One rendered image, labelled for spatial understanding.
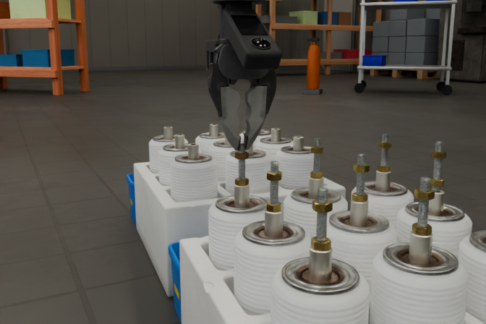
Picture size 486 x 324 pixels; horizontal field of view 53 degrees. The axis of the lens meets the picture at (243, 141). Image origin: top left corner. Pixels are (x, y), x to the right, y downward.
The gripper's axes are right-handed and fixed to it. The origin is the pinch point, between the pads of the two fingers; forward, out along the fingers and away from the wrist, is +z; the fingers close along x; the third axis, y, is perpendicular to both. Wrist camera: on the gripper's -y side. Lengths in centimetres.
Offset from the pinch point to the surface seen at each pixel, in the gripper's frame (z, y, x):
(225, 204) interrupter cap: 9.0, 0.6, 2.4
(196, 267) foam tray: 16.4, -2.6, 7.3
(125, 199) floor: 35, 90, 13
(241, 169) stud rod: 4.0, 0.1, 0.1
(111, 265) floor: 34, 41, 18
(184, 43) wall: -22, 1088, -178
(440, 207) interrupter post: 8.1, -11.1, -24.2
